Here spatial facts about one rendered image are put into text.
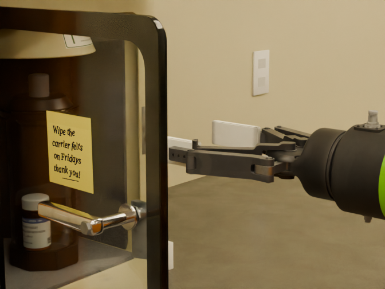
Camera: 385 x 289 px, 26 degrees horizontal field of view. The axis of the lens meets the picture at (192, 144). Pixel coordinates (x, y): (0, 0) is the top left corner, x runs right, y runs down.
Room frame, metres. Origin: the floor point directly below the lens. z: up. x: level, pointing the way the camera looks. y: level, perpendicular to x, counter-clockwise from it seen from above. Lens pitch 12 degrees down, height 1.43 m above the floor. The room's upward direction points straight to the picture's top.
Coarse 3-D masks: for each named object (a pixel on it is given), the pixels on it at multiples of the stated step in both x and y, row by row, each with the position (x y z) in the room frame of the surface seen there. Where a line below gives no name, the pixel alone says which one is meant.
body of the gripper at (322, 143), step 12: (324, 132) 0.85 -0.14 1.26; (336, 132) 0.85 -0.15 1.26; (312, 144) 0.84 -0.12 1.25; (324, 144) 0.83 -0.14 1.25; (336, 144) 0.83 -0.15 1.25; (276, 156) 0.86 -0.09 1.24; (288, 156) 0.85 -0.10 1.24; (300, 156) 0.84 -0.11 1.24; (312, 156) 0.83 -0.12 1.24; (324, 156) 0.82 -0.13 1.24; (288, 168) 0.85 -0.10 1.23; (300, 168) 0.84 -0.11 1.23; (312, 168) 0.83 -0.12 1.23; (324, 168) 0.82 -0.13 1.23; (300, 180) 0.84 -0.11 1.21; (312, 180) 0.83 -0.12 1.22; (324, 180) 0.82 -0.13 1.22; (312, 192) 0.84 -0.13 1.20; (324, 192) 0.83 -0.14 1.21
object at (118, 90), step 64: (0, 64) 0.92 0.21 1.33; (64, 64) 0.83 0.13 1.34; (128, 64) 0.76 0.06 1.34; (0, 128) 0.92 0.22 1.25; (128, 128) 0.76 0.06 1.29; (0, 192) 0.93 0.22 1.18; (64, 192) 0.84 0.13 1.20; (128, 192) 0.76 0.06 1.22; (0, 256) 0.93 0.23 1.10; (64, 256) 0.84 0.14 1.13; (128, 256) 0.76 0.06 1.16
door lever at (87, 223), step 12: (48, 204) 0.78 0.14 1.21; (60, 204) 0.78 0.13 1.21; (48, 216) 0.77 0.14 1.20; (60, 216) 0.76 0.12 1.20; (72, 216) 0.74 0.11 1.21; (84, 216) 0.74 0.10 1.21; (96, 216) 0.74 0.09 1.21; (108, 216) 0.74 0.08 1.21; (120, 216) 0.75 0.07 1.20; (132, 216) 0.75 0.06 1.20; (72, 228) 0.74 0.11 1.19; (84, 228) 0.72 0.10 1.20; (96, 228) 0.72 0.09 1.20; (132, 228) 0.75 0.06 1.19
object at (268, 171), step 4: (276, 164) 0.84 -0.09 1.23; (280, 164) 0.84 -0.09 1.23; (284, 164) 0.85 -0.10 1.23; (256, 168) 0.84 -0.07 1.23; (260, 168) 0.83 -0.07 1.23; (264, 168) 0.83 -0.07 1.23; (268, 168) 0.83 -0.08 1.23; (272, 168) 0.83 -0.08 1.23; (276, 168) 0.84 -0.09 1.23; (280, 168) 0.84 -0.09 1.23; (284, 168) 0.85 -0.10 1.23; (256, 172) 0.84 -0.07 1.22; (260, 172) 0.83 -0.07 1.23; (264, 172) 0.83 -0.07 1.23; (268, 172) 0.83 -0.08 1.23; (272, 172) 0.83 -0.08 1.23; (276, 172) 0.84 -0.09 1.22
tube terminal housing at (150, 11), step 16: (0, 0) 0.99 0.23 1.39; (16, 0) 1.01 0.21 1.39; (32, 0) 1.03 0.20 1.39; (48, 0) 1.05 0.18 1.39; (64, 0) 1.07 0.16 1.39; (80, 0) 1.09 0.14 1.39; (96, 0) 1.11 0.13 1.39; (112, 0) 1.14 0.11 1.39; (128, 0) 1.16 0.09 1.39; (144, 0) 1.19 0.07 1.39
